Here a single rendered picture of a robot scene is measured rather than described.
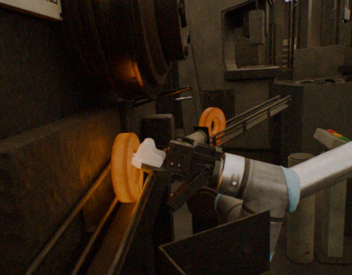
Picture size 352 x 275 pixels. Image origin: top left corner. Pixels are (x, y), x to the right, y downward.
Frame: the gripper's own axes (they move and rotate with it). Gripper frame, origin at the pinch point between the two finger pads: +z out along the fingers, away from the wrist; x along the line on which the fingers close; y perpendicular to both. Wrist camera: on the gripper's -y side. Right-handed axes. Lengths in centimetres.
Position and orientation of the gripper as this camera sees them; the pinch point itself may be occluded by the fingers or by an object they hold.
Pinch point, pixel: (128, 159)
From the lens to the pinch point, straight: 71.6
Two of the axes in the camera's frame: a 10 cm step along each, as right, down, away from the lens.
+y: 2.1, -9.4, -2.6
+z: -9.7, -2.4, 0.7
